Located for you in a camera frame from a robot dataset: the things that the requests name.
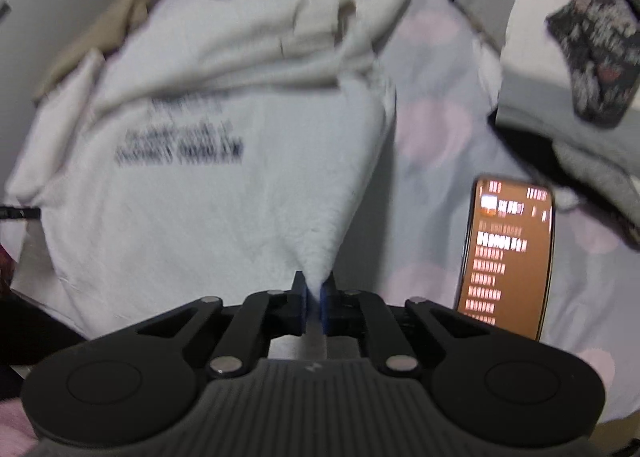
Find light grey sweatshirt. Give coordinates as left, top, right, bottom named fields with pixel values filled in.
left=6, top=0, right=409, bottom=338

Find polka dot bed sheet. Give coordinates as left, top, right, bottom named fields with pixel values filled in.
left=150, top=0, right=640, bottom=428

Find smartphone with lit screen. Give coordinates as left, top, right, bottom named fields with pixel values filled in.
left=454, top=174, right=554, bottom=340

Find beige folded garment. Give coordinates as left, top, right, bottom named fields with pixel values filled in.
left=32, top=0, right=160, bottom=103

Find grey garment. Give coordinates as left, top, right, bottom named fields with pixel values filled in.
left=450, top=0, right=639, bottom=245

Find patterned dark garment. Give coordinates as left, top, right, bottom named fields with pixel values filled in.
left=546, top=0, right=639, bottom=128

